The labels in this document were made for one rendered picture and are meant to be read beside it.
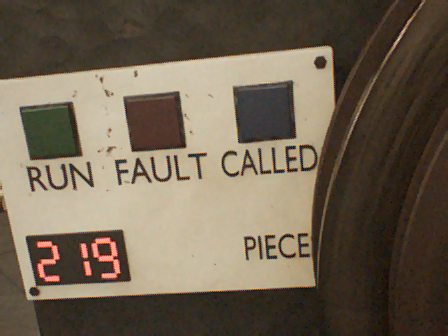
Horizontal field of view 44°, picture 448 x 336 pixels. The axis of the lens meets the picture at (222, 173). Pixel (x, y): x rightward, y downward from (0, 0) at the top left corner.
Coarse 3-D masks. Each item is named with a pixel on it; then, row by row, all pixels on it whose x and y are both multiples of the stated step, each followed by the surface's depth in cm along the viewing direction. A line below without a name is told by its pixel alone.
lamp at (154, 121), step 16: (128, 112) 40; (144, 112) 40; (160, 112) 40; (176, 112) 39; (144, 128) 40; (160, 128) 40; (176, 128) 40; (144, 144) 40; (160, 144) 40; (176, 144) 40
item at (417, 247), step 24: (432, 144) 25; (432, 168) 24; (408, 192) 26; (432, 192) 24; (408, 216) 25; (432, 216) 25; (408, 240) 25; (432, 240) 25; (408, 264) 25; (432, 264) 25; (408, 288) 26; (432, 288) 26; (408, 312) 26; (432, 312) 26
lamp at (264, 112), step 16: (240, 96) 39; (256, 96) 39; (272, 96) 38; (288, 96) 38; (240, 112) 39; (256, 112) 39; (272, 112) 39; (288, 112) 39; (240, 128) 39; (256, 128) 39; (272, 128) 39; (288, 128) 39
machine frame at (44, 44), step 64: (0, 0) 41; (64, 0) 41; (128, 0) 40; (192, 0) 40; (256, 0) 39; (320, 0) 39; (384, 0) 38; (0, 64) 42; (64, 64) 42; (128, 64) 41; (64, 320) 48; (128, 320) 48; (192, 320) 47; (256, 320) 46
